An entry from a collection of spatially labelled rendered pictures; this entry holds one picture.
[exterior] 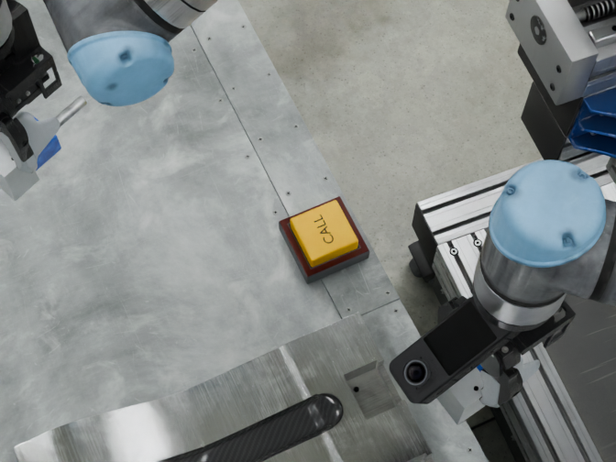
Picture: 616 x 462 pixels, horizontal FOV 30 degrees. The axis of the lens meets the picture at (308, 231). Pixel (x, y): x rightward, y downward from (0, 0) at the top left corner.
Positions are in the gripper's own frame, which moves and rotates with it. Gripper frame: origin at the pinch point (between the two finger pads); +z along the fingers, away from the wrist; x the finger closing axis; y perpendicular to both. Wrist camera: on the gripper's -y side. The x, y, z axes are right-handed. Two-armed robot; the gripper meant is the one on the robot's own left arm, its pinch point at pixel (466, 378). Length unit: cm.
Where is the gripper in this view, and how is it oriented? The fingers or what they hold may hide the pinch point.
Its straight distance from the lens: 113.8
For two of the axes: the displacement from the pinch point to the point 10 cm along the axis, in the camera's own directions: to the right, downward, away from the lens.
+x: -5.7, -7.4, 3.6
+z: 0.0, 4.4, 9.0
